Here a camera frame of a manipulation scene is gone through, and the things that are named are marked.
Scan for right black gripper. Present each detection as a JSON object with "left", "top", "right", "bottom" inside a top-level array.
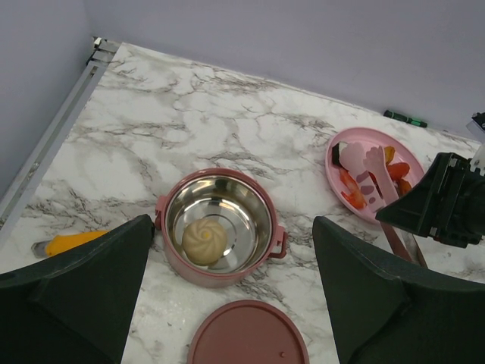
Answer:
[{"left": 313, "top": 152, "right": 484, "bottom": 363}]

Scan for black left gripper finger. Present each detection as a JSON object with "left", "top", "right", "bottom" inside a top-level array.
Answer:
[{"left": 1, "top": 215, "right": 154, "bottom": 363}]

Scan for pink food tongs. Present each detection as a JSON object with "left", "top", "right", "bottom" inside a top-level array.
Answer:
[{"left": 339, "top": 143, "right": 427, "bottom": 268}]

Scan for white steamed bun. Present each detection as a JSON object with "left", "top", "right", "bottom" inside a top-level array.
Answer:
[{"left": 182, "top": 218, "right": 227, "bottom": 266}]

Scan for pink steel lunch pot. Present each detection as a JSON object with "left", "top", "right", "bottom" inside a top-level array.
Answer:
[{"left": 155, "top": 168, "right": 288, "bottom": 288}]

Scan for yellow utility knife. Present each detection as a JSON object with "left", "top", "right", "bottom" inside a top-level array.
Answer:
[{"left": 31, "top": 231, "right": 108, "bottom": 259}]

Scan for red braised meat piece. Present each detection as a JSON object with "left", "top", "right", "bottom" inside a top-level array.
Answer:
[{"left": 397, "top": 179, "right": 412, "bottom": 197}]

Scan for red white shrimp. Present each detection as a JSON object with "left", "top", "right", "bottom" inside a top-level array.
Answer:
[{"left": 339, "top": 168, "right": 367, "bottom": 210}]

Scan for red sausage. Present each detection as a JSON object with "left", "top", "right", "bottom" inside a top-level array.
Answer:
[{"left": 386, "top": 162, "right": 410, "bottom": 181}]

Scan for yellow brown food piece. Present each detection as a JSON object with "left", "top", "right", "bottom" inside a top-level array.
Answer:
[{"left": 383, "top": 146, "right": 396, "bottom": 165}]

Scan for pink food plate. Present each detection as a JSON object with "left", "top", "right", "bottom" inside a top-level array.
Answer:
[{"left": 325, "top": 127, "right": 425, "bottom": 224}]

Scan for sushi roll piece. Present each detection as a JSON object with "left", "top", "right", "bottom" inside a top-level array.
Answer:
[{"left": 331, "top": 142, "right": 348, "bottom": 168}]

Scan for green black screwdriver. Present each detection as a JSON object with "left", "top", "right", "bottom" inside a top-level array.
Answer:
[{"left": 383, "top": 110, "right": 428, "bottom": 128}]

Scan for dark pink round lid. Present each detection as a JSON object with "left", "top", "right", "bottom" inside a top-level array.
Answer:
[{"left": 187, "top": 300, "right": 310, "bottom": 364}]

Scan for aluminium table edge rail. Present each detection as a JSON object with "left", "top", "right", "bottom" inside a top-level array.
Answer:
[{"left": 1, "top": 37, "right": 120, "bottom": 245}]

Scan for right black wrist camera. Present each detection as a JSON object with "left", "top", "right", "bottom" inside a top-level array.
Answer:
[{"left": 466, "top": 111, "right": 485, "bottom": 144}]

